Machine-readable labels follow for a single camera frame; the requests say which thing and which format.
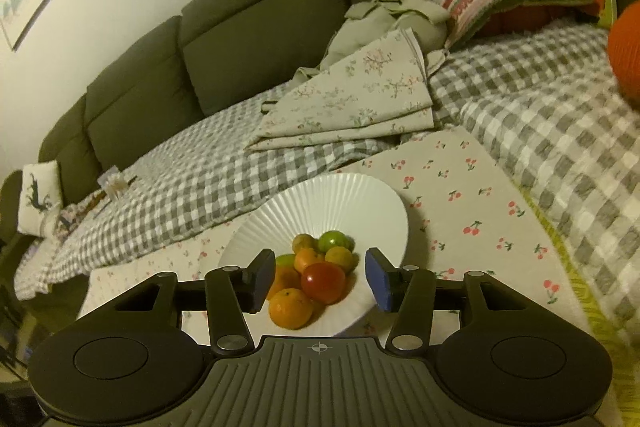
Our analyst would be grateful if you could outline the large orange mandarin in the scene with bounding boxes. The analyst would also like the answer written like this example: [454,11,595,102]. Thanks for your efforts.
[269,287,314,329]

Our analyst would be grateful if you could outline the green oval tomato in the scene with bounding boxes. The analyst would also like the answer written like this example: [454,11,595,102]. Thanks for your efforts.
[276,254,295,268]
[318,230,354,253]

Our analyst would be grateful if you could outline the small yellow fruit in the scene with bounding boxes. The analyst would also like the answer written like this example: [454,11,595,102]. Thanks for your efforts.
[324,246,357,274]

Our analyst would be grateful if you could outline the orange mandarin with spot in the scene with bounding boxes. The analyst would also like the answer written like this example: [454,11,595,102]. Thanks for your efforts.
[293,247,324,274]

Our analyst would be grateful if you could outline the red tomato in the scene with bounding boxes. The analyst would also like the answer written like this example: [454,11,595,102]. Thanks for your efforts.
[300,262,346,306]

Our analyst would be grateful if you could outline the small yellow-green fruit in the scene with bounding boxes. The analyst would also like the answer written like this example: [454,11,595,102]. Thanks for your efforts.
[292,233,317,255]

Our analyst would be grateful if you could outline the white ribbed plate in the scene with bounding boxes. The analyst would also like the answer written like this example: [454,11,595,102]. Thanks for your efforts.
[220,173,409,340]

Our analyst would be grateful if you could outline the cherry print cloth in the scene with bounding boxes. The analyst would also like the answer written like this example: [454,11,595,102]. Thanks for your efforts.
[82,129,588,327]

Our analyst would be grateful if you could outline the clear box of cotton swabs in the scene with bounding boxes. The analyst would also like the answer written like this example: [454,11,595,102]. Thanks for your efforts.
[98,166,129,200]

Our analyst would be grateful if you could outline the folded floral cloth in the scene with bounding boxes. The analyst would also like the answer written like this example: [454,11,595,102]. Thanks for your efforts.
[247,29,447,150]

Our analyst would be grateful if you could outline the white embroidered deer pillow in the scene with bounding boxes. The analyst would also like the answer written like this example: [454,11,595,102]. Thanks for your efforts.
[17,160,63,239]

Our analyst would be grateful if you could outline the grey checked blanket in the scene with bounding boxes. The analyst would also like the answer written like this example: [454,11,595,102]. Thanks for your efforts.
[14,20,639,341]

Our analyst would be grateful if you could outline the dark green sofa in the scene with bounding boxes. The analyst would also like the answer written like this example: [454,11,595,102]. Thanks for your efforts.
[1,0,359,190]

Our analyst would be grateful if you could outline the beige crumpled garment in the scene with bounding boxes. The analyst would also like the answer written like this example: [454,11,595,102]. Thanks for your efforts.
[292,0,450,87]

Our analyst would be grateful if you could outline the orange plush cushion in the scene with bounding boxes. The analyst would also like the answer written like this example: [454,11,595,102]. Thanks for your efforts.
[606,1,640,107]

